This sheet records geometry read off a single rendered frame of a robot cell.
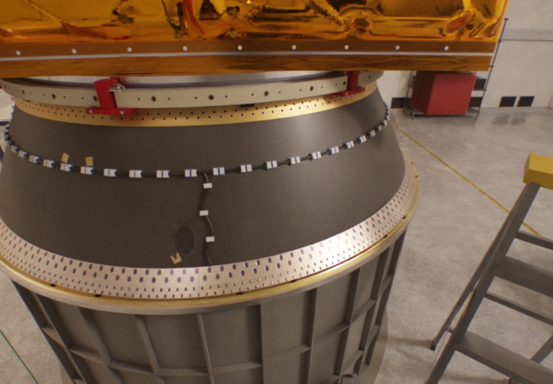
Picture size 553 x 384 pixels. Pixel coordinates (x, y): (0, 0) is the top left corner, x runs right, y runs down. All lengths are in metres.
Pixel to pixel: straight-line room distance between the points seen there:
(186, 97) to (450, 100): 0.86
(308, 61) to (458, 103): 0.55
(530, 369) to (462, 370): 1.11
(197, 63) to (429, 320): 2.26
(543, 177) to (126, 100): 1.18
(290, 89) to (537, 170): 0.74
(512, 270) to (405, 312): 1.49
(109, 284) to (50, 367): 1.57
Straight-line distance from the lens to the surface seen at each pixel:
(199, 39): 0.99
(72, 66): 1.11
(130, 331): 1.22
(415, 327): 2.55
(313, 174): 1.04
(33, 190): 1.30
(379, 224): 1.24
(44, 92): 1.16
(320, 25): 0.97
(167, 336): 1.19
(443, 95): 1.22
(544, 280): 1.23
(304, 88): 1.00
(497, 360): 1.36
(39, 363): 2.66
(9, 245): 1.42
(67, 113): 1.17
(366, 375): 2.21
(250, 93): 0.93
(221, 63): 0.99
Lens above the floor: 1.89
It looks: 30 degrees down
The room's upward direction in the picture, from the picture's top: straight up
